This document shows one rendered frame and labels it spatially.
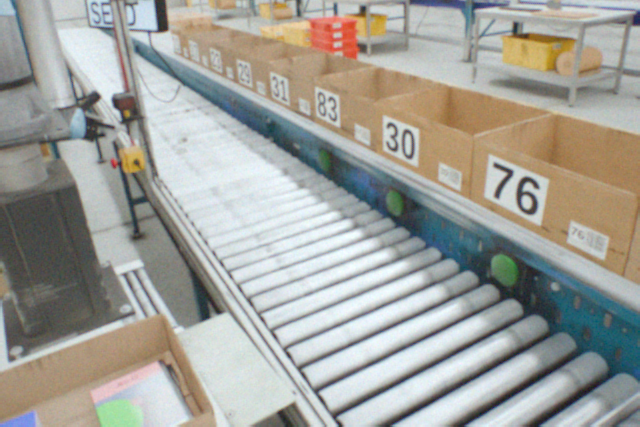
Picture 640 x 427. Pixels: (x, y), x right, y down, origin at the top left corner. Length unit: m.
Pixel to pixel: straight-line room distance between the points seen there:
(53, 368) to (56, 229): 0.27
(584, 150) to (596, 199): 0.37
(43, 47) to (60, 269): 0.69
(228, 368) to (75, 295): 0.39
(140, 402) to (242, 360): 0.20
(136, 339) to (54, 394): 0.17
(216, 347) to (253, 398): 0.16
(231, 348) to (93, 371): 0.26
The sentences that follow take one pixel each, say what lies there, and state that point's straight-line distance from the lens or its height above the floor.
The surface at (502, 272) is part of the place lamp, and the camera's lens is 1.19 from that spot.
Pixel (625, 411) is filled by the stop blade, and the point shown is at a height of 0.74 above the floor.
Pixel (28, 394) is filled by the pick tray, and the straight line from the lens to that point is 1.10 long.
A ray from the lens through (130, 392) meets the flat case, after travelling 1.02.
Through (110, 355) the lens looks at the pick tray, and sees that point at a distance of 1.08.
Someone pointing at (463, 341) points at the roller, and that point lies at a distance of 1.11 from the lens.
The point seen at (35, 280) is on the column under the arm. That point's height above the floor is 0.89.
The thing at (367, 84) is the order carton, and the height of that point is 0.99.
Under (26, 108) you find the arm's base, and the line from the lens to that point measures 1.09.
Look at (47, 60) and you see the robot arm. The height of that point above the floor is 1.24.
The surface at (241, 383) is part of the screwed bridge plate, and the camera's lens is 1.01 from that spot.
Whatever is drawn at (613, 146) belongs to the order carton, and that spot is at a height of 1.01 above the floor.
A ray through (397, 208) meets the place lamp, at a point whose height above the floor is 0.81.
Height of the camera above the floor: 1.47
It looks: 25 degrees down
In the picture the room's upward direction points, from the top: 4 degrees counter-clockwise
